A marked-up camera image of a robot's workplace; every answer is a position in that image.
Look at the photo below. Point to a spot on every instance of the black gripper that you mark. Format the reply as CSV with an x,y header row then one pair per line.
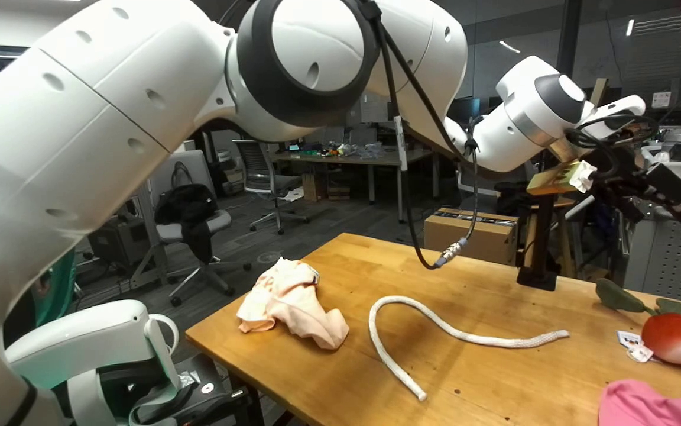
x,y
622,174

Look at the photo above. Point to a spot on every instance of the red toy apple with leaves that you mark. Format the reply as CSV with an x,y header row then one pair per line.
x,y
679,339

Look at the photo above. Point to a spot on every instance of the pink t-shirt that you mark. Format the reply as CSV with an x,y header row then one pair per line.
x,y
649,406

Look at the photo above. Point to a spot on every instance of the peach t-shirt with teal print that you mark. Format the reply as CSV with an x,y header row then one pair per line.
x,y
293,303

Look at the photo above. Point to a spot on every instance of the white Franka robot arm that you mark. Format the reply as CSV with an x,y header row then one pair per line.
x,y
81,142

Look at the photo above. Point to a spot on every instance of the grey workbench with wooden top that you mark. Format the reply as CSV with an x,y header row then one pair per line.
x,y
671,251

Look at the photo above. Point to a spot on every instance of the black upright pole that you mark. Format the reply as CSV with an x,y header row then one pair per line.
x,y
539,245

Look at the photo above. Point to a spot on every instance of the plain brown cardboard box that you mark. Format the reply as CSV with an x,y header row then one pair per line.
x,y
473,232

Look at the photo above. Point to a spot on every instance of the office chair with black backpack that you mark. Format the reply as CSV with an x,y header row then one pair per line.
x,y
186,209

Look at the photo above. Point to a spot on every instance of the wooden wrist mount plate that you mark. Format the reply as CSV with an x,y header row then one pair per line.
x,y
554,182

